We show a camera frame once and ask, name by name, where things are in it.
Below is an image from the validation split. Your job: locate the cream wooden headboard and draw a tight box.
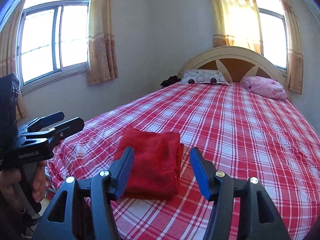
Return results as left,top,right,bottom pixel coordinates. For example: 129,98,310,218
178,46,286,88

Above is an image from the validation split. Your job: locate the beige curtain left of headboard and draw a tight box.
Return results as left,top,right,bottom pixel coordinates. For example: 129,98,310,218
210,0,263,55

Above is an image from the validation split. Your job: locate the beige curtain of headboard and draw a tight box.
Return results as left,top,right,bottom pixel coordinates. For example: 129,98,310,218
280,0,303,95
210,0,263,55

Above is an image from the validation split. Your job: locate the beige curtain side window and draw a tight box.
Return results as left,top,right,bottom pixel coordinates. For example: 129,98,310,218
87,0,118,85

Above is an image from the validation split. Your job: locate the grey patterned pillow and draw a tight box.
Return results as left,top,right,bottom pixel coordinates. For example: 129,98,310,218
180,69,229,85

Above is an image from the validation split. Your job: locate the pink pillow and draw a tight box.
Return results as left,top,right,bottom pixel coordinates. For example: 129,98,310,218
240,76,287,101

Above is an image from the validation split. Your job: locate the window behind headboard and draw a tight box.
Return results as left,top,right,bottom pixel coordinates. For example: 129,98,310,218
256,0,288,72

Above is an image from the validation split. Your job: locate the left hand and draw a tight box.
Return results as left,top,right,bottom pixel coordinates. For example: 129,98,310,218
0,160,47,203

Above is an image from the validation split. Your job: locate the black object beside pillow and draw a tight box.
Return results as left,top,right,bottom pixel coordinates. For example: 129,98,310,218
160,75,181,88

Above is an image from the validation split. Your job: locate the red white plaid bedsheet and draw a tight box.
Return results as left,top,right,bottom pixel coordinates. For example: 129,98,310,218
47,83,319,239

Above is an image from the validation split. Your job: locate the red knitted sweater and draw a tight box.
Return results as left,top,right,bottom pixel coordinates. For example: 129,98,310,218
114,129,184,200

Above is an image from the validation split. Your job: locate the beige curtain far left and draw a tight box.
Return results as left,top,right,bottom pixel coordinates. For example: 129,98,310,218
0,2,28,120

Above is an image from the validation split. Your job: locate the beige curtain right of headboard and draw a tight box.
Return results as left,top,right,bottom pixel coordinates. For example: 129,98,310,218
280,0,303,95

